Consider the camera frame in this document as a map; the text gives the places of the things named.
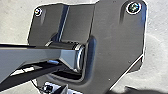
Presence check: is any silver base bolt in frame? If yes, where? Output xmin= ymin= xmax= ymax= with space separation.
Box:
xmin=126 ymin=1 xmax=142 ymax=15
xmin=34 ymin=8 xmax=43 ymax=17

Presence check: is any small white box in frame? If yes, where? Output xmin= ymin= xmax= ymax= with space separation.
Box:
xmin=42 ymin=82 xmax=70 ymax=94

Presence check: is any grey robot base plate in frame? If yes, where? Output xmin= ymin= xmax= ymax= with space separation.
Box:
xmin=27 ymin=0 xmax=149 ymax=94

